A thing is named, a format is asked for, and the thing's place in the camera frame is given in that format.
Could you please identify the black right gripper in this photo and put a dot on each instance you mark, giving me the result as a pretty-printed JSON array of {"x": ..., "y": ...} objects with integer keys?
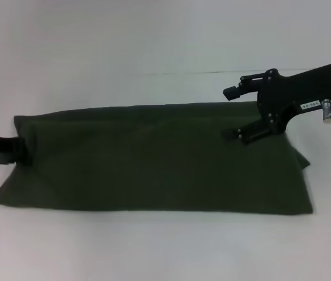
[{"x": 298, "y": 92}]

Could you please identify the dark green shirt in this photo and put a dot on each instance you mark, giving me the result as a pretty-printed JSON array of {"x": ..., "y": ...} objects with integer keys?
[{"x": 153, "y": 158}]

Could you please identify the right gripper silver connector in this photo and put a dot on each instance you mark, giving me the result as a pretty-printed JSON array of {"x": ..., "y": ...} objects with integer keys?
[{"x": 327, "y": 110}]

